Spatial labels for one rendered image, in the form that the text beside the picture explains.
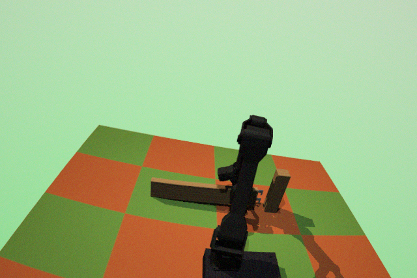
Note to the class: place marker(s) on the brown wooden side rail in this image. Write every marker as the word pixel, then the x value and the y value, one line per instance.
pixel 200 192

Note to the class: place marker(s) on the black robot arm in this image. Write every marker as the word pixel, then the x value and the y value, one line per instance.
pixel 254 140

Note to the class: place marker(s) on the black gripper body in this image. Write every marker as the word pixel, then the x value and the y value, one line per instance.
pixel 237 169

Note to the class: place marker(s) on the brown wooden post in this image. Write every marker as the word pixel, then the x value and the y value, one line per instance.
pixel 276 190

